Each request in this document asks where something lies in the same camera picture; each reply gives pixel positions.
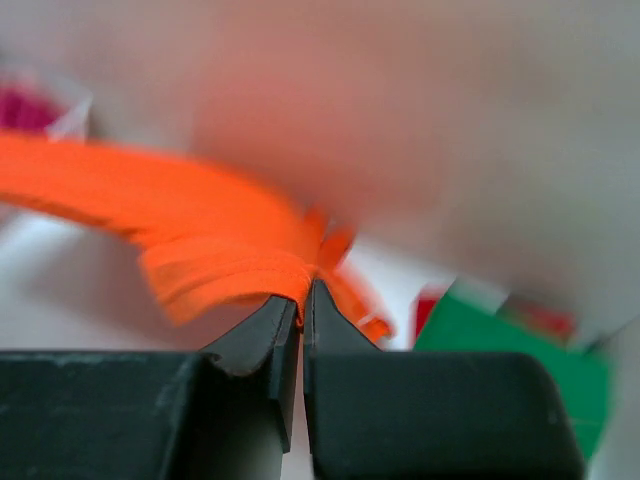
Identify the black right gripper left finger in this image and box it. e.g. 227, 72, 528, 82
1, 297, 299, 479

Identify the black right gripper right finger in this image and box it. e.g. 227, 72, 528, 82
303, 280, 585, 479

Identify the white plastic basket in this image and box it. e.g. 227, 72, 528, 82
45, 94, 93, 141

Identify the orange t-shirt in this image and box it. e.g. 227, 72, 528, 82
1, 132, 392, 342

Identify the magenta t-shirt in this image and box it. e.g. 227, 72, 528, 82
1, 83, 65, 132

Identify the folded green t-shirt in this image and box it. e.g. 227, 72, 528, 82
412, 292, 616, 461

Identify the folded red t-shirt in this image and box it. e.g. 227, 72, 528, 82
413, 291, 575, 345

